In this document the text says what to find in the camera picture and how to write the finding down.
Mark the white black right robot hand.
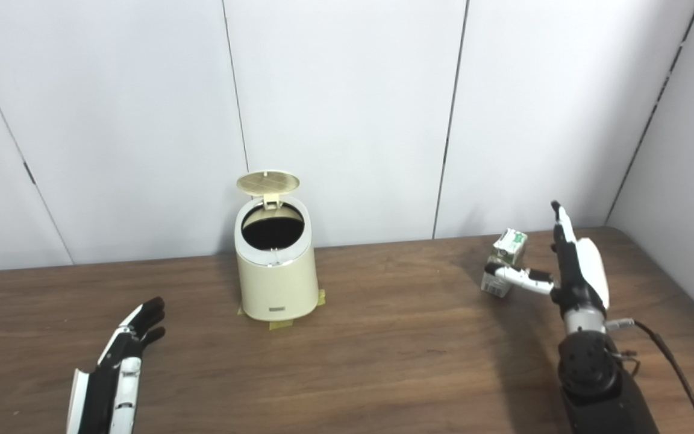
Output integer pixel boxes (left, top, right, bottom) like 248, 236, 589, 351
484, 201, 611, 320

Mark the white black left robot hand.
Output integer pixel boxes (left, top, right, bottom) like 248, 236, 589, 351
66, 296, 166, 434

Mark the white green milk carton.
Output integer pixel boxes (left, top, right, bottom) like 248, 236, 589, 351
481, 228, 529, 298

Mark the cream round bin lid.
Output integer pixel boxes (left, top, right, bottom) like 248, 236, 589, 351
237, 171, 301, 210

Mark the cream-colored round bin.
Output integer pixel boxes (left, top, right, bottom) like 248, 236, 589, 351
234, 199, 320, 321

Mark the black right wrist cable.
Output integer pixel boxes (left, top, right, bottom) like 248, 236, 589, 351
606, 318, 694, 434

